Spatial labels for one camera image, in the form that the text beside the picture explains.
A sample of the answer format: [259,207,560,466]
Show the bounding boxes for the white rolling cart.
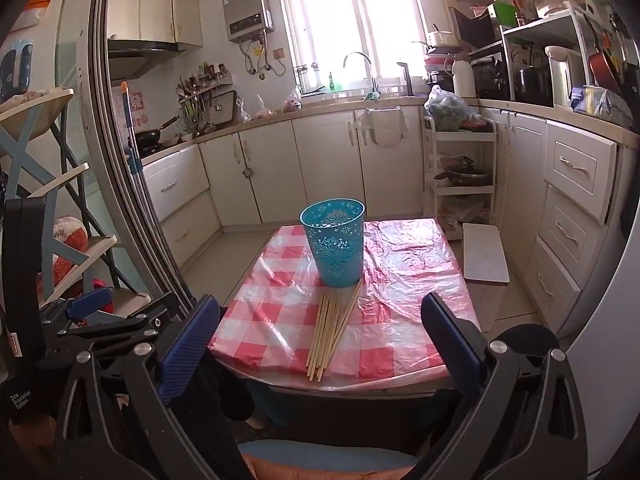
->
[422,115,498,241]

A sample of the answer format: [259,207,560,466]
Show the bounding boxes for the range hood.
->
[107,39,181,81]

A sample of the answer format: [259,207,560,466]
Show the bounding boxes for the metal sliding door frame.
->
[80,0,201,321]

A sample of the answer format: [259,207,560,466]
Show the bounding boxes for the white step stool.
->
[461,222,511,288]

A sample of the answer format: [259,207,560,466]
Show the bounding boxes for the bundle of wooden chopsticks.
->
[304,280,364,383]

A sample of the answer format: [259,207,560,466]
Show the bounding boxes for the blue perforated plastic basket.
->
[299,198,367,289]

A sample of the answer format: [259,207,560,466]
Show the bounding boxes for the red frying pan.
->
[589,50,623,93]

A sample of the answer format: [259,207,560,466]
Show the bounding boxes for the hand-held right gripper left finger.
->
[50,295,251,480]

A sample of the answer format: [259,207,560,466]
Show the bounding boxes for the blue food packet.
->
[570,85,633,128]

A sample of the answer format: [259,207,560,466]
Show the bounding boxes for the blue wooden shelf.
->
[0,87,151,316]

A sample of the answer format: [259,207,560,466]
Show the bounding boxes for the white hanging tote bag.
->
[354,108,407,148]

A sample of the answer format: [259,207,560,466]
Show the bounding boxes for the red white checkered tablecloth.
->
[209,219,482,392]

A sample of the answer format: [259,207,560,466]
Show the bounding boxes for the white electric kettle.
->
[545,46,583,108]

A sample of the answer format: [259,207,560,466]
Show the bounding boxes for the blue long-handled broom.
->
[120,81,146,181]

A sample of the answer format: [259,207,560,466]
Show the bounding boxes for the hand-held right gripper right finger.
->
[415,291,591,480]

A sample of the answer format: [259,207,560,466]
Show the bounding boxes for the wall utensil rack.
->
[175,62,236,136]

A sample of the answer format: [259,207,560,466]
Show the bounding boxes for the black tap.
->
[397,62,415,97]

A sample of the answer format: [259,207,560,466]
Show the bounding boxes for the dark pot with lid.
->
[434,157,493,187]

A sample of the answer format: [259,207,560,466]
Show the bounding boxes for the white countertop shelf rack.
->
[501,7,596,108]

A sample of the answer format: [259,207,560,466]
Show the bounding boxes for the white thermos jug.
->
[444,56,477,100]

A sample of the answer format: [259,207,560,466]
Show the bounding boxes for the plastic bag of greens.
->
[424,85,483,132]

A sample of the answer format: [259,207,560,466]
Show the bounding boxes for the white kitchen base cabinets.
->
[140,100,631,331]

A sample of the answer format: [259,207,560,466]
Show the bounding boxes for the red plush toy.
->
[52,217,88,286]

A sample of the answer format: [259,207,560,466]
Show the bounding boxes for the black stock pot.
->
[515,66,553,106]

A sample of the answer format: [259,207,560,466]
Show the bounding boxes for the white wall cabinets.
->
[107,0,203,48]

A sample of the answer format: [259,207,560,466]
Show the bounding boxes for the kitchen window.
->
[277,0,441,96]

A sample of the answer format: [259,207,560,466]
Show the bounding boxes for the black microwave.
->
[452,7,501,51]

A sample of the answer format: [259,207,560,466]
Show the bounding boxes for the black wok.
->
[134,116,179,150]

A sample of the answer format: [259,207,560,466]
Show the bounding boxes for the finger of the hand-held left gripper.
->
[56,296,176,356]
[65,287,115,320]

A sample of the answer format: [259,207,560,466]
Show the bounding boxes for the green plastic board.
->
[487,2,521,28]

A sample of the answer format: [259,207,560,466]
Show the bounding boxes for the chrome kitchen faucet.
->
[343,52,379,93]

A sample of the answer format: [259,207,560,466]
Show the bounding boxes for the grey wall water heater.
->
[221,0,275,43]

